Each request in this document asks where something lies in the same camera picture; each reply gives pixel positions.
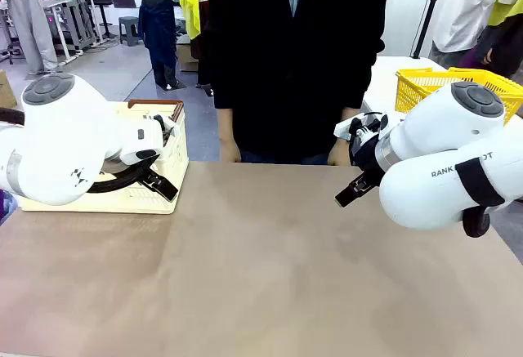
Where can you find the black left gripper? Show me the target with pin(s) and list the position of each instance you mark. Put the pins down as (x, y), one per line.
(167, 132)

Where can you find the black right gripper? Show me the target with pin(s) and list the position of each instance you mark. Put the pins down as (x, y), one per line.
(367, 154)

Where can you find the person's left forearm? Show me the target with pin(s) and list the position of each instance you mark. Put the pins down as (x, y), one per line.
(351, 114)

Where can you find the person's right forearm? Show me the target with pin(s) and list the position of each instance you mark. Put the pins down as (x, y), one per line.
(225, 124)

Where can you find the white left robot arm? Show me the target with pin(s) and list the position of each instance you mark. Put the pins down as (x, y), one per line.
(61, 148)

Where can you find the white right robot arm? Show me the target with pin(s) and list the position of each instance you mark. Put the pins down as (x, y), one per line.
(429, 197)

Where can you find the yellow plastic basket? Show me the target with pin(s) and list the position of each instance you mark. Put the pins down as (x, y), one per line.
(417, 87)

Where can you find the person's left hand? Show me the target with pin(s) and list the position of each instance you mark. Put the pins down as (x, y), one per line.
(340, 153)

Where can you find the person's right hand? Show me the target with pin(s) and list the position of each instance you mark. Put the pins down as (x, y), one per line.
(229, 152)

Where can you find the white side table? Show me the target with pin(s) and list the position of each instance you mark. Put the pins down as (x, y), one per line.
(384, 75)

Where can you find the brown cardboard box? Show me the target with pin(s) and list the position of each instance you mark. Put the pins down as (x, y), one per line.
(6, 87)
(186, 61)

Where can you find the person in black cardigan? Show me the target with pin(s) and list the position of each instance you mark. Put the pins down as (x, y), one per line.
(286, 67)

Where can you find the purple cloth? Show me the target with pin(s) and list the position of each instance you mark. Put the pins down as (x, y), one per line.
(6, 210)

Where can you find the grey plastic stool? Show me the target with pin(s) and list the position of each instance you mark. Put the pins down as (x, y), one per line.
(130, 30)

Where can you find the person with navy apron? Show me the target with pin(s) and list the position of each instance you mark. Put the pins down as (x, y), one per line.
(157, 26)

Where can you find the black tripod pole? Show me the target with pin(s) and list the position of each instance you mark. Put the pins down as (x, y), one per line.
(427, 18)

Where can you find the person in grey trousers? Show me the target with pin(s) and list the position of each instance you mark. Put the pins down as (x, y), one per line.
(32, 26)

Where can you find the white workshop desk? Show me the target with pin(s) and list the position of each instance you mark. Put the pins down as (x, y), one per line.
(65, 3)

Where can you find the person in white shirt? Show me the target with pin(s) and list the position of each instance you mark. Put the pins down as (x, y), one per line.
(461, 5)

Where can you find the person in yellow vest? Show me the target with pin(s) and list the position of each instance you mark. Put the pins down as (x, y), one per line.
(506, 1)

